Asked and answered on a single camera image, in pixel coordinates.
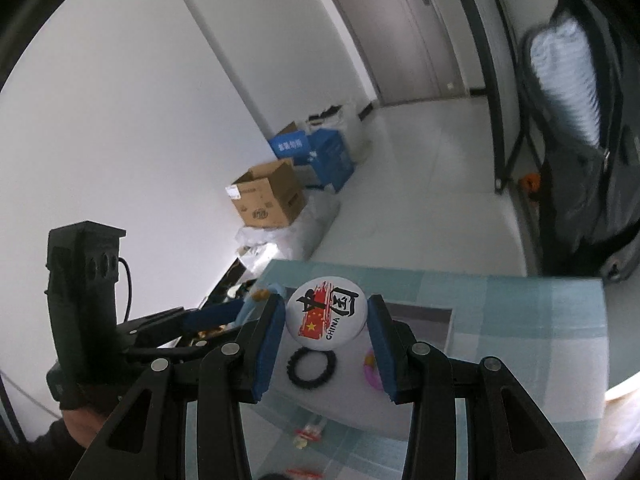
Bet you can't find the pink-purple hair tie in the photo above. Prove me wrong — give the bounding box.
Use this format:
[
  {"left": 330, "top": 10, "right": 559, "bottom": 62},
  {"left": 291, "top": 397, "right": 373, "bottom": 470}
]
[{"left": 362, "top": 347, "right": 387, "bottom": 392}]

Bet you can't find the grey door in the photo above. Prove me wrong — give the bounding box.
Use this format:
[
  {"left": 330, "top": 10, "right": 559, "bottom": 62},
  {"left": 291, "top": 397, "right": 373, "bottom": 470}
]
[{"left": 310, "top": 0, "right": 462, "bottom": 107}]

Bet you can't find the blue box with white print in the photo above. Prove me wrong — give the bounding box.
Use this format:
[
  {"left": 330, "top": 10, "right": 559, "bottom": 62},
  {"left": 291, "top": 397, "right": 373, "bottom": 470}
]
[{"left": 267, "top": 130, "right": 313, "bottom": 167}]

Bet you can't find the person's left hand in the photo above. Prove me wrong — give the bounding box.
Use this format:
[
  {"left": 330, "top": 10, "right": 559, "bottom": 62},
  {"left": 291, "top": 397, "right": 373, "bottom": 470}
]
[{"left": 61, "top": 406, "right": 110, "bottom": 456}]

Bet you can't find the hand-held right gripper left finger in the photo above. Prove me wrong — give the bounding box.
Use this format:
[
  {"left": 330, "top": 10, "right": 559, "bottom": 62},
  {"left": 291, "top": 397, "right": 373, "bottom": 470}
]
[{"left": 67, "top": 292, "right": 288, "bottom": 480}]

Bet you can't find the open brown cardboard box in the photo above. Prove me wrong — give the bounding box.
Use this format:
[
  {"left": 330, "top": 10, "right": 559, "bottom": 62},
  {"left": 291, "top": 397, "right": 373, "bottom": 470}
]
[{"left": 225, "top": 157, "right": 309, "bottom": 230}]

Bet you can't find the white cloth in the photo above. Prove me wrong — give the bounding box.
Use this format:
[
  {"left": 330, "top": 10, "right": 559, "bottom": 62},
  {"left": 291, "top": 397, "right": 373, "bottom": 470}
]
[{"left": 601, "top": 384, "right": 640, "bottom": 462}]

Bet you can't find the black partition frame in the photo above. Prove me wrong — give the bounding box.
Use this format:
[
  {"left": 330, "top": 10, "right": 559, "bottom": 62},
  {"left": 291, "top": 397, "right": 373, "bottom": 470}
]
[{"left": 452, "top": 0, "right": 532, "bottom": 194}]

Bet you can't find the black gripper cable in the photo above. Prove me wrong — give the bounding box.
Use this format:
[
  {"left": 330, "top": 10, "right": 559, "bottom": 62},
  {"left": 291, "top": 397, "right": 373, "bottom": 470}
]
[{"left": 117, "top": 257, "right": 134, "bottom": 322}]

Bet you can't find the black glossy stand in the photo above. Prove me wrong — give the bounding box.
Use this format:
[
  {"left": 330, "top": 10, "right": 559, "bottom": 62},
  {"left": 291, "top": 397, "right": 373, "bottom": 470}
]
[{"left": 199, "top": 257, "right": 262, "bottom": 312}]

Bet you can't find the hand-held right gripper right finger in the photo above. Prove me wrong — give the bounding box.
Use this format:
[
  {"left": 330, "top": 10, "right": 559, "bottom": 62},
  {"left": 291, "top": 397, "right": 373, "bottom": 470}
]
[{"left": 367, "top": 294, "right": 588, "bottom": 480}]

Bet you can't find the round white printed badge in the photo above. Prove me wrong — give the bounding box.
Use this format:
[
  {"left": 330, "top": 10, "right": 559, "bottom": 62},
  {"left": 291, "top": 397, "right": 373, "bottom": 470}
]
[{"left": 286, "top": 277, "right": 371, "bottom": 349}]

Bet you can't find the teal checked tablecloth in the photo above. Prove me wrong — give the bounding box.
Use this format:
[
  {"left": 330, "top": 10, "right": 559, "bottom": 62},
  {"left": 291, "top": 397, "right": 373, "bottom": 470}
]
[{"left": 184, "top": 259, "right": 609, "bottom": 480}]

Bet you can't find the translucent bag with dark contents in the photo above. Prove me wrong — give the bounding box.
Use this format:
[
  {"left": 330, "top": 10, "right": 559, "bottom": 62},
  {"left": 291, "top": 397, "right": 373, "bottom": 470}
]
[{"left": 304, "top": 102, "right": 374, "bottom": 162}]

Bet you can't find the grey shallow box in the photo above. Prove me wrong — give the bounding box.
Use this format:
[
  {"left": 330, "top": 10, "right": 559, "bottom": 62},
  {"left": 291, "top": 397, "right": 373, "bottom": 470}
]
[{"left": 252, "top": 301, "right": 454, "bottom": 445}]

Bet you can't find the white plastic bag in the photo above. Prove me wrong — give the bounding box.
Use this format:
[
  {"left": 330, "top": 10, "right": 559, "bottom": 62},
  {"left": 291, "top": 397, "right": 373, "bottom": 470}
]
[{"left": 235, "top": 189, "right": 342, "bottom": 262}]

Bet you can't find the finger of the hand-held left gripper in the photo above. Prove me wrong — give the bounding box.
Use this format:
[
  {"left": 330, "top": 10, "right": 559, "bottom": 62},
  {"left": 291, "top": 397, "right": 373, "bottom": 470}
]
[
  {"left": 117, "top": 300, "right": 249, "bottom": 347},
  {"left": 125, "top": 337, "right": 226, "bottom": 365}
]

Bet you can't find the large blue carton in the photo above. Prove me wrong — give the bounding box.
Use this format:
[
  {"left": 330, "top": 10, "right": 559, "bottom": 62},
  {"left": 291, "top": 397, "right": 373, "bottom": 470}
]
[{"left": 306, "top": 128, "right": 357, "bottom": 192}]

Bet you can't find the black spiral hair tie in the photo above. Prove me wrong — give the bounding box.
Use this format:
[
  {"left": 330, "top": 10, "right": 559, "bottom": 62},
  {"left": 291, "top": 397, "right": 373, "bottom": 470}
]
[{"left": 287, "top": 349, "right": 337, "bottom": 390}]

